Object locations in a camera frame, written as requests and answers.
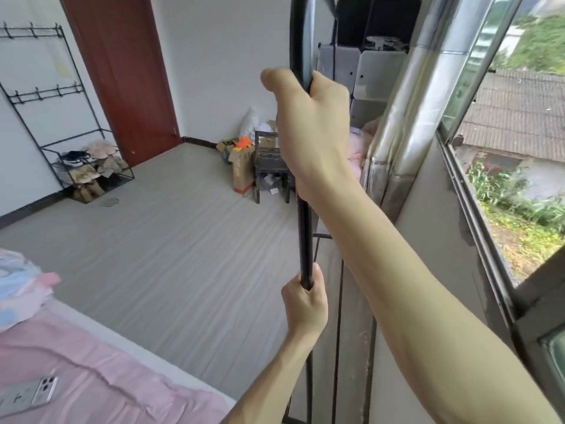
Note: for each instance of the orange toy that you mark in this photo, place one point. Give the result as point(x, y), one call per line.
point(242, 143)

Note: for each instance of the silver smartphone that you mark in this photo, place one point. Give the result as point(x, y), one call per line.
point(26, 396)

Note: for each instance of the pink bed sheet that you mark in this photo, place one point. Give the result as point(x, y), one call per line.
point(101, 379)

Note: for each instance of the black metal pole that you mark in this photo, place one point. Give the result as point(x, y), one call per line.
point(304, 242)

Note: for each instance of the grey plastic bag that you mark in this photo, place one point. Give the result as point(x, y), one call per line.
point(269, 184)

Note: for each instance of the grey metal window frame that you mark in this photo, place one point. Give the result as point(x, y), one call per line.
point(538, 304)

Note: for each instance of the person's left thumb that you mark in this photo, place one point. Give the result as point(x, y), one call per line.
point(321, 282)

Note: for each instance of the small green round object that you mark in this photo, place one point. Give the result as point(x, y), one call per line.
point(111, 202)

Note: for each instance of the grey tiled roof building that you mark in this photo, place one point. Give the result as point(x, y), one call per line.
point(516, 114)

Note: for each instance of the black wooden chair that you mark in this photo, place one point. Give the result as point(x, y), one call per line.
point(270, 165)

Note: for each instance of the green plants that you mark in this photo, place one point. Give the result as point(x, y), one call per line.
point(525, 211)

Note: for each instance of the silver ventilation duct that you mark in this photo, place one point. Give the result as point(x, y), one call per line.
point(423, 105)

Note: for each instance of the pink plush pillow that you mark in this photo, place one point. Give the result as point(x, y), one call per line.
point(361, 147)

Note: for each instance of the person's right hand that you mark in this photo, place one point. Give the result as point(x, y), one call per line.
point(318, 136)

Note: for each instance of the pile of shoes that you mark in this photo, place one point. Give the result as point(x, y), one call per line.
point(95, 169)

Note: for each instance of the person's left forearm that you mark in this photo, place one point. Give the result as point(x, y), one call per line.
point(273, 384)

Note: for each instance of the person's right thumb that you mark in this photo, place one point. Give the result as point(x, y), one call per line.
point(280, 81)

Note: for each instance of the cardboard box with tape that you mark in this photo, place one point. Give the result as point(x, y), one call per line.
point(268, 136)

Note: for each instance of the tall cardboard box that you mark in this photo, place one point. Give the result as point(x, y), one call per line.
point(242, 169)

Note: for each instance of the white plastic bag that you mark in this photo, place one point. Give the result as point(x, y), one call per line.
point(250, 123)

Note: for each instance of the person's right forearm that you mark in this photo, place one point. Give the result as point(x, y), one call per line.
point(419, 304)

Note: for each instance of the grey modular plastic cabinet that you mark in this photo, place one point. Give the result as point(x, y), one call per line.
point(375, 77)

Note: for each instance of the black metal coat rack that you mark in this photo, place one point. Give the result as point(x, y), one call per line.
point(53, 141)

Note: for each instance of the small open cardboard box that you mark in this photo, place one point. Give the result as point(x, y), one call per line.
point(226, 147)

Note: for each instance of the person's left hand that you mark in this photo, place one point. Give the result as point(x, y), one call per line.
point(304, 311)

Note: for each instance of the red-brown wooden door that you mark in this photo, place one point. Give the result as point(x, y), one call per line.
point(128, 74)

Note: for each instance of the black metal rack frame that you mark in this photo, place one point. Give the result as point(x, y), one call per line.
point(340, 304)

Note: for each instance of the pastel patterned blanket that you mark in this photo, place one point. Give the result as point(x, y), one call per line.
point(20, 286)

